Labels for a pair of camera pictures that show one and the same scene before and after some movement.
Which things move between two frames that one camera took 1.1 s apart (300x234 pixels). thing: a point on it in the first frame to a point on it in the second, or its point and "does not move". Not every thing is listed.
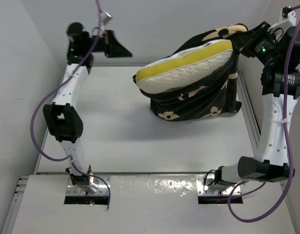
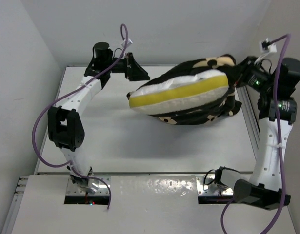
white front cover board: [146, 204] does not move
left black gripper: [110, 47] to [133, 72]
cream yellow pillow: [178, 68] to [179, 91]
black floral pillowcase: [210, 99] to [211, 111]
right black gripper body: [261, 44] to [250, 74]
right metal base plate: [206, 186] does not move
